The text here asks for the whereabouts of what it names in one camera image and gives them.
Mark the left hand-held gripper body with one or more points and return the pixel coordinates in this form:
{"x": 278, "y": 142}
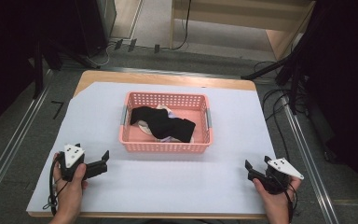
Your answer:
{"x": 73, "y": 155}

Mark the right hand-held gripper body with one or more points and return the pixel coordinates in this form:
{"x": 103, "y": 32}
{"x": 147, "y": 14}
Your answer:
{"x": 279, "y": 175}

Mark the person's right hand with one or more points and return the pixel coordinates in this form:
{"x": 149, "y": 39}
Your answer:
{"x": 276, "y": 203}

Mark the person's left hand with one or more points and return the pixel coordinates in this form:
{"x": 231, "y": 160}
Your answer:
{"x": 70, "y": 196}

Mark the pink plastic basket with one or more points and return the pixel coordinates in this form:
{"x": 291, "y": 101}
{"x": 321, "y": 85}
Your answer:
{"x": 136, "y": 137}

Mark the white patterned cloth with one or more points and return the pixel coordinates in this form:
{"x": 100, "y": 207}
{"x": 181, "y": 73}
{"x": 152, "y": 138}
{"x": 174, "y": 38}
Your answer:
{"x": 143, "y": 127}

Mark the white paper sheet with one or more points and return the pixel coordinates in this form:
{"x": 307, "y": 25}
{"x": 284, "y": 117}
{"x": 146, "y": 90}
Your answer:
{"x": 167, "y": 177}

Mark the black cloth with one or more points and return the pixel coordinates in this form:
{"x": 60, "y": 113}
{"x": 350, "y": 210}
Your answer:
{"x": 164, "y": 124}

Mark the black metal stand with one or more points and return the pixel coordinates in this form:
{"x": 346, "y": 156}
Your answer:
{"x": 292, "y": 65}
{"x": 38, "y": 62}

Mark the black curtain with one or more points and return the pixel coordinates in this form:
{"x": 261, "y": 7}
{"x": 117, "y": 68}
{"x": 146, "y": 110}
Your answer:
{"x": 348, "y": 77}
{"x": 3, "y": 46}

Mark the dark cabinet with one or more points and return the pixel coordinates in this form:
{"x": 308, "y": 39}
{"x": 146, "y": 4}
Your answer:
{"x": 93, "y": 21}

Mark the light wooden shelf unit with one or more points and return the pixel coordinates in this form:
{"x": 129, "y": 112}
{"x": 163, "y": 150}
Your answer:
{"x": 230, "y": 18}

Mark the metal floor rail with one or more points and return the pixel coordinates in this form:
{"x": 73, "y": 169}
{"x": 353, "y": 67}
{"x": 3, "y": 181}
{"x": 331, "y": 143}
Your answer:
{"x": 167, "y": 72}
{"x": 310, "y": 168}
{"x": 9, "y": 155}

